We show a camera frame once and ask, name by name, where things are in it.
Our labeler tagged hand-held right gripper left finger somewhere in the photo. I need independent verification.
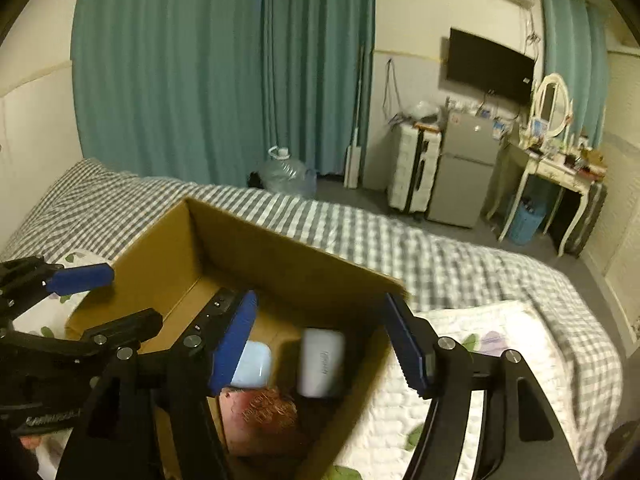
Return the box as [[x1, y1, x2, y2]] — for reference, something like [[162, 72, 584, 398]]
[[55, 290, 259, 480]]

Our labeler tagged clear plastic bag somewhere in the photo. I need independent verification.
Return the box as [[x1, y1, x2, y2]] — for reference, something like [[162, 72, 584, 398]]
[[400, 100, 444, 127]]

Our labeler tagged hanging black cable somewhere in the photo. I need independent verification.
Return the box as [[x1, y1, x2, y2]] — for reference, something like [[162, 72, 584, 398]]
[[382, 57, 402, 112]]

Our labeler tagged checkered bed with quilt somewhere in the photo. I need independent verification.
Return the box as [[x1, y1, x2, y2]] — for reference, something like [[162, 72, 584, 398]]
[[0, 157, 626, 480]]

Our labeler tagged white earbuds case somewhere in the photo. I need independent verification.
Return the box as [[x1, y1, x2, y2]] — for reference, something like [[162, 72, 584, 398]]
[[231, 341, 274, 390]]

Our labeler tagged black wall television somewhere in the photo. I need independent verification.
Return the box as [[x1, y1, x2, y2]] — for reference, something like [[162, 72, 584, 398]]
[[444, 27, 536, 107]]

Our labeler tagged white flat mop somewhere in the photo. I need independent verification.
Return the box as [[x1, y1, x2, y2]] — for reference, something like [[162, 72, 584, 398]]
[[343, 45, 367, 190]]

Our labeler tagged white vanity table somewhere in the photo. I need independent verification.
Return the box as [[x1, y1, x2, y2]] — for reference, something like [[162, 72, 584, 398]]
[[481, 130, 609, 257]]

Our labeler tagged clear plastic water jug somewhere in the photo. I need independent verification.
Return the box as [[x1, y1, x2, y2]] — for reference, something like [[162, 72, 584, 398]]
[[259, 146, 319, 199]]

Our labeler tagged white floral quilt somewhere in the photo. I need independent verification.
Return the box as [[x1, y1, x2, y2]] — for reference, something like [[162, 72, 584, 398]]
[[327, 300, 583, 480]]

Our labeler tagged grey small fridge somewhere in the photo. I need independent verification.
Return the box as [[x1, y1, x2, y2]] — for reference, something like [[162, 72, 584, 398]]
[[426, 110, 507, 229]]

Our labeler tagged red printed packet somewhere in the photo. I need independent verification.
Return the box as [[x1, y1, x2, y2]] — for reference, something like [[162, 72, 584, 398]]
[[218, 386, 302, 457]]

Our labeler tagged blue waste bin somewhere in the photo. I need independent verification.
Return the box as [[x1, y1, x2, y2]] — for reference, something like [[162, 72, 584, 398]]
[[506, 197, 547, 246]]

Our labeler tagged dark hard suitcase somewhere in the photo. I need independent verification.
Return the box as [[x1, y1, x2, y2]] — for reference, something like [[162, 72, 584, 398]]
[[561, 182, 604, 259]]

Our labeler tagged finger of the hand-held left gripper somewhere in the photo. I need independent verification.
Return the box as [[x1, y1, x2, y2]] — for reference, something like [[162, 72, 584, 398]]
[[0, 256, 115, 322], [0, 308, 165, 362]]

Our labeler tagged white floral pillow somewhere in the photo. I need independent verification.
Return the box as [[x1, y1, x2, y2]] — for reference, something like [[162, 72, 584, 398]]
[[10, 249, 112, 337]]

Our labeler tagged brown cardboard box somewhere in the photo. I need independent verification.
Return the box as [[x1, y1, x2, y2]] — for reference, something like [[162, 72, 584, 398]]
[[65, 196, 409, 480]]

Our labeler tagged white hard suitcase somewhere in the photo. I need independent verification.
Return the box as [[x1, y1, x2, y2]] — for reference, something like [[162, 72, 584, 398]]
[[387, 122, 444, 217]]

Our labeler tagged white power bank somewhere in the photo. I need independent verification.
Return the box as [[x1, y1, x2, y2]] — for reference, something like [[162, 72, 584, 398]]
[[297, 328, 347, 400]]

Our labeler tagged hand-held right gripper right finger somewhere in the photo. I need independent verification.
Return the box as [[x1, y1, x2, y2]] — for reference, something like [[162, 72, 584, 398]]
[[383, 293, 584, 480]]

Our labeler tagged teal curtain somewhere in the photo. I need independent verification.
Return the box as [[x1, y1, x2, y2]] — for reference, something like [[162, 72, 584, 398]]
[[536, 0, 612, 147], [71, 0, 267, 186], [261, 0, 377, 177]]

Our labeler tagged pile of cosmetic items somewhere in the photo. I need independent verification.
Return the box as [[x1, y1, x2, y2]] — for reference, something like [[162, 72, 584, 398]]
[[520, 119, 609, 182]]

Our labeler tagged white oval vanity mirror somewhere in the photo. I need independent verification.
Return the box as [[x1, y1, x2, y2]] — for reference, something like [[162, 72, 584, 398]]
[[529, 73, 572, 139]]

